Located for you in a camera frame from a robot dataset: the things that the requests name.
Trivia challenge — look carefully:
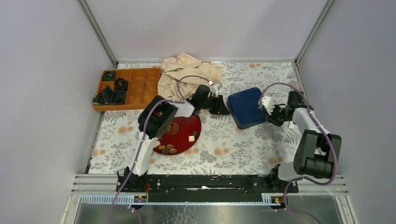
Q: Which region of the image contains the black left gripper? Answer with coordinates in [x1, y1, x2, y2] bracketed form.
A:
[198, 93, 228, 113]

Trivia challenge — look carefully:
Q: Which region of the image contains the navy box lid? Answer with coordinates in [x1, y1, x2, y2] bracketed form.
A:
[226, 87, 267, 130]

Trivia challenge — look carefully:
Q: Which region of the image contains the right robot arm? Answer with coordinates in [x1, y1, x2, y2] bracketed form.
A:
[261, 91, 342, 192]

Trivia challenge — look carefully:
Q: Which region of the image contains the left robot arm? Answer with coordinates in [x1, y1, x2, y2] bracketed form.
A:
[117, 85, 231, 192]

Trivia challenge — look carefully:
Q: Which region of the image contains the red round tray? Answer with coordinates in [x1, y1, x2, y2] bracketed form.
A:
[153, 115, 202, 155]

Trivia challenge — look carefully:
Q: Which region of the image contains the beige crumpled cloth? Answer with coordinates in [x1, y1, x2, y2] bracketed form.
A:
[157, 53, 223, 101]

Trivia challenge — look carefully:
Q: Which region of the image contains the wooden compartment tray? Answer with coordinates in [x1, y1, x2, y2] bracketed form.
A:
[92, 68, 162, 112]

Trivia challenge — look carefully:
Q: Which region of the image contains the dark rolled tie patterned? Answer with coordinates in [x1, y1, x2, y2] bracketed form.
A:
[109, 90, 127, 105]

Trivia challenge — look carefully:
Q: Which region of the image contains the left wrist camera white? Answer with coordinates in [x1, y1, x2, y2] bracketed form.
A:
[208, 81, 223, 97]

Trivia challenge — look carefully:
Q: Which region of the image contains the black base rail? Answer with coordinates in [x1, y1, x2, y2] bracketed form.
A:
[116, 175, 298, 203]

